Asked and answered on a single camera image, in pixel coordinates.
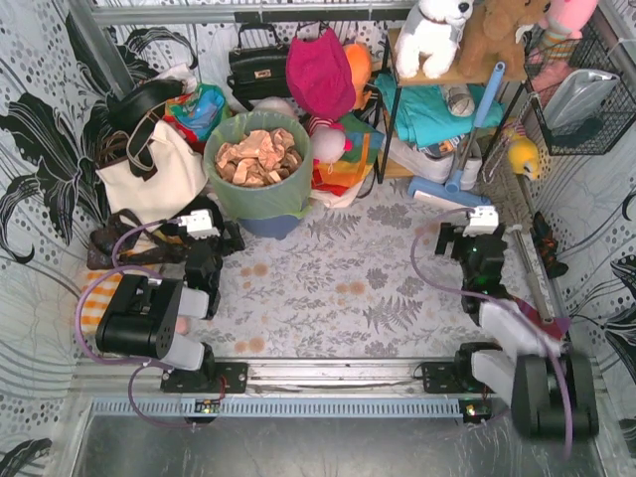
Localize blue trash bin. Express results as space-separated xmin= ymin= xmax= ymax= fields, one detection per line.
xmin=238 ymin=211 xmax=305 ymax=240

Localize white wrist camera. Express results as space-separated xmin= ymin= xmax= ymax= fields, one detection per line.
xmin=462 ymin=206 xmax=499 ymax=237
xmin=177 ymin=209 xmax=220 ymax=239

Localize purple orange sock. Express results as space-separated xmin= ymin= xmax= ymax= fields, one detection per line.
xmin=513 ymin=296 xmax=570 ymax=339

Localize pink round object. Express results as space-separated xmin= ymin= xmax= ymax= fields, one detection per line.
xmin=175 ymin=316 xmax=191 ymax=335

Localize magenta fabric bag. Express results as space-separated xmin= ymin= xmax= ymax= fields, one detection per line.
xmin=286 ymin=28 xmax=356 ymax=120

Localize teal folded cloth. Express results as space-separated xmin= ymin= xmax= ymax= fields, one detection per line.
xmin=375 ymin=74 xmax=504 ymax=147

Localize silver pouch in basket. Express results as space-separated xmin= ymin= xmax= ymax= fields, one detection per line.
xmin=543 ymin=69 xmax=620 ymax=129

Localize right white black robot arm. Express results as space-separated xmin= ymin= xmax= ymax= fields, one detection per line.
xmin=434 ymin=223 xmax=599 ymax=442

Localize orange white checkered cloth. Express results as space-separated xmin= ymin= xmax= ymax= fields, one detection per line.
xmin=80 ymin=268 xmax=150 ymax=344

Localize crumpled brown paper waste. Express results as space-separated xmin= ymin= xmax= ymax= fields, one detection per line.
xmin=214 ymin=128 xmax=303 ymax=188

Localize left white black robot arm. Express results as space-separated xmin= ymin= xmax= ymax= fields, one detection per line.
xmin=87 ymin=198 xmax=248 ymax=397

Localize green plastic trash bag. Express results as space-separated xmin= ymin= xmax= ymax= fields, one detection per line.
xmin=204 ymin=110 xmax=313 ymax=220

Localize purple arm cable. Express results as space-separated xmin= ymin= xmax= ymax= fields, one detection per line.
xmin=410 ymin=207 xmax=575 ymax=461
xmin=74 ymin=217 xmax=225 ymax=431

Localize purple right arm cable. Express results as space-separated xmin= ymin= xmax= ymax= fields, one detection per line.
xmin=410 ymin=207 xmax=575 ymax=461

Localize colorful printed bag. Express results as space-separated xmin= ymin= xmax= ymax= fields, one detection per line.
xmin=163 ymin=83 xmax=231 ymax=144

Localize pink white plush pig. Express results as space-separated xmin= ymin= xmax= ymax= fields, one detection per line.
xmin=307 ymin=116 xmax=353 ymax=165

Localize yellow plush duck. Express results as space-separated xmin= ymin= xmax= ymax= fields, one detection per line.
xmin=507 ymin=130 xmax=540 ymax=181

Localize black metal shelf rack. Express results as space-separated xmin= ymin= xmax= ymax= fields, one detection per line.
xmin=372 ymin=27 xmax=528 ymax=185

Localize pink plush toy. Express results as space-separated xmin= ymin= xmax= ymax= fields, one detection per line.
xmin=539 ymin=0 xmax=598 ymax=49

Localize grey baseball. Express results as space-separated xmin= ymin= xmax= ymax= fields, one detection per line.
xmin=440 ymin=84 xmax=475 ymax=117

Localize white plush dog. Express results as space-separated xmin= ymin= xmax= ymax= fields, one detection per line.
xmin=395 ymin=0 xmax=474 ymax=80

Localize orange plush toy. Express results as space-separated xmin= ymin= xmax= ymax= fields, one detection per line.
xmin=344 ymin=43 xmax=372 ymax=110

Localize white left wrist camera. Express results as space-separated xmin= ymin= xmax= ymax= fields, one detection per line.
xmin=177 ymin=209 xmax=220 ymax=239

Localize black leather handbag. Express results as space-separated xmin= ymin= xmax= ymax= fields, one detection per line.
xmin=227 ymin=23 xmax=292 ymax=111

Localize cream canvas tote bag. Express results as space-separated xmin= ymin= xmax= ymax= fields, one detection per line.
xmin=97 ymin=120 xmax=208 ymax=224

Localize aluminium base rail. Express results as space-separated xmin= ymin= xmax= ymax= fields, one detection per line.
xmin=71 ymin=358 xmax=503 ymax=422

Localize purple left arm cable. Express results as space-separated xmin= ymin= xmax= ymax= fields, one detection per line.
xmin=74 ymin=217 xmax=225 ymax=431

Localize metal handled broom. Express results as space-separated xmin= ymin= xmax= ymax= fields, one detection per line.
xmin=484 ymin=162 xmax=555 ymax=319

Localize black wire basket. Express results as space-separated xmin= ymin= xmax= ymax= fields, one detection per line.
xmin=525 ymin=25 xmax=635 ymax=156

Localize brown teddy bear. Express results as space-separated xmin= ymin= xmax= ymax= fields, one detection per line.
xmin=458 ymin=0 xmax=551 ymax=80

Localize white sneakers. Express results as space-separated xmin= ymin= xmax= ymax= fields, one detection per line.
xmin=389 ymin=140 xmax=482 ymax=191

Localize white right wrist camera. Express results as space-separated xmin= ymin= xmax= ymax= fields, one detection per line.
xmin=462 ymin=206 xmax=499 ymax=237

